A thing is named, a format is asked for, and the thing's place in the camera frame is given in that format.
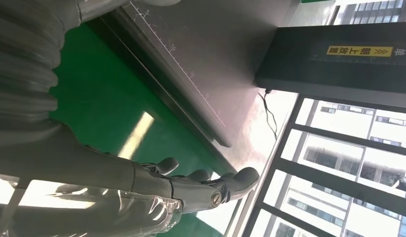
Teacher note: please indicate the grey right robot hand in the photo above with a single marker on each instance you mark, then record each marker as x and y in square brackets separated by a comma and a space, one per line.
[75, 183]

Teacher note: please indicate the black scanner column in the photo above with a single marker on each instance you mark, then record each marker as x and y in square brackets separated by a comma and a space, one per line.
[320, 72]

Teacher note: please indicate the green conveyor belt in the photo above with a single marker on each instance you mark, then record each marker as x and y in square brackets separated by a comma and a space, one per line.
[98, 98]

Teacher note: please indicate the black scanner base plate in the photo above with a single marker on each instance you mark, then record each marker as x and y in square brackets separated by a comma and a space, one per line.
[216, 49]

